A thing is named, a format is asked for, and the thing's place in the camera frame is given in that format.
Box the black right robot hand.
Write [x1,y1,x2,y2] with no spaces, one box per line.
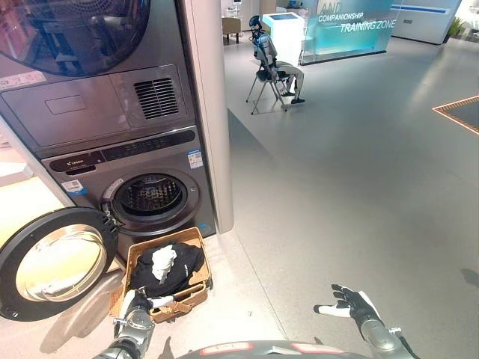
[313,283,383,327]

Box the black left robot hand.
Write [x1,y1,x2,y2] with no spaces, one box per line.
[120,286,177,313]

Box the black garment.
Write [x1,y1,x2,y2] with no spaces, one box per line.
[129,242,206,299]

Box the woven wicker laundry basket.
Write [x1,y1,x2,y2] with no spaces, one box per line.
[118,227,213,325]

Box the round washing machine door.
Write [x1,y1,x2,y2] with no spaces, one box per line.
[0,206,125,322]

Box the grey front-load washing machine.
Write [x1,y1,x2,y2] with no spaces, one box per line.
[40,125,218,271]

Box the woven wicker lid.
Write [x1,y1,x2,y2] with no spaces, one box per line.
[109,286,130,319]

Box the white garment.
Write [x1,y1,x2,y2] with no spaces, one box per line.
[150,245,178,286]

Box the grey robot torso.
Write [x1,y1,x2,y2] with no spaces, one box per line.
[186,339,370,359]

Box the blue white energy label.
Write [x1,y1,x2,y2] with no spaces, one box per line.
[187,149,203,171]

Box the beige cabinet side panel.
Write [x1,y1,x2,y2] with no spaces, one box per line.
[175,0,235,235]

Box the grey tumble dryer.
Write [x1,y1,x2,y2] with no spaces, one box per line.
[0,0,198,159]

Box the orange-bordered grey floor mat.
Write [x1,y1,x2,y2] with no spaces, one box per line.
[432,95,479,136]

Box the metal folding chair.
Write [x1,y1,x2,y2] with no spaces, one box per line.
[245,61,291,116]

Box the teal glass sign panel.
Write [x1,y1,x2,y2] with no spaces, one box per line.
[299,0,397,67]

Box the seated humanoid robot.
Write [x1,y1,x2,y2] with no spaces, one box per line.
[246,15,306,105]

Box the white kiosk stand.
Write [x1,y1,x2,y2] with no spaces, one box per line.
[261,12,305,67]

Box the beige armchair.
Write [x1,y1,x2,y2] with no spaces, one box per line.
[222,16,242,46]

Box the white counter with blue stripe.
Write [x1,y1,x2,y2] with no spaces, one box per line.
[388,0,463,46]

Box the green potted plant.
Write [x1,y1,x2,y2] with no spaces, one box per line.
[447,16,468,38]

